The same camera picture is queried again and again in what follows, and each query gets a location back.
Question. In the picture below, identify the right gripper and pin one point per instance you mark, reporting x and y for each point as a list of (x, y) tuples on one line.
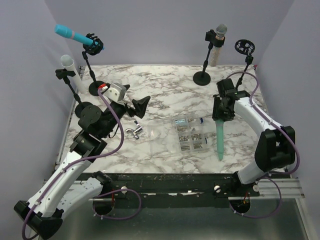
[(217, 113)]

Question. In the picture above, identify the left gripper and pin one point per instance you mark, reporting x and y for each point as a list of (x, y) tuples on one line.
[(140, 106)]

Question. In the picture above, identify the mint green microphone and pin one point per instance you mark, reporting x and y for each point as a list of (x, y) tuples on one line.
[(220, 138)]

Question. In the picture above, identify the black round base stand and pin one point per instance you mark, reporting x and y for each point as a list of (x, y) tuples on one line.
[(202, 78)]

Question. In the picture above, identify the black tripod shock mount stand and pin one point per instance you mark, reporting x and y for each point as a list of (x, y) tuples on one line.
[(245, 47)]

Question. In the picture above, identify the silver glitter microphone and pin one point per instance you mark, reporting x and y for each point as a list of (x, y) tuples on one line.
[(219, 34)]

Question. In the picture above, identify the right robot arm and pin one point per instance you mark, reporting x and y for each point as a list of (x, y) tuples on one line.
[(275, 147)]

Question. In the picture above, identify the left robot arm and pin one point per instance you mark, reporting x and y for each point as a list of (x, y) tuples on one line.
[(102, 135)]

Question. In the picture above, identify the white microphone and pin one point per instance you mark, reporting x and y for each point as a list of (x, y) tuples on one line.
[(68, 63)]

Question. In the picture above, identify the black clip stand left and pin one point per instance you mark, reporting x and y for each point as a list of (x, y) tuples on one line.
[(65, 74)]

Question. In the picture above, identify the blue microphone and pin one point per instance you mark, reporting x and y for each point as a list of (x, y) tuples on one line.
[(68, 33)]

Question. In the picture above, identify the chrome faucet tap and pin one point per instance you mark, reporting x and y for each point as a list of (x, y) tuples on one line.
[(135, 132)]

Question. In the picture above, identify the clear screw organizer box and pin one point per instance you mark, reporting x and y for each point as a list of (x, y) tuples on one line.
[(173, 136)]

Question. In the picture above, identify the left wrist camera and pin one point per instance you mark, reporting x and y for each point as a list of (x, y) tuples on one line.
[(115, 92)]

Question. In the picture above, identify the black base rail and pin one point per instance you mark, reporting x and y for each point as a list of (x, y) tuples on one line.
[(170, 190)]

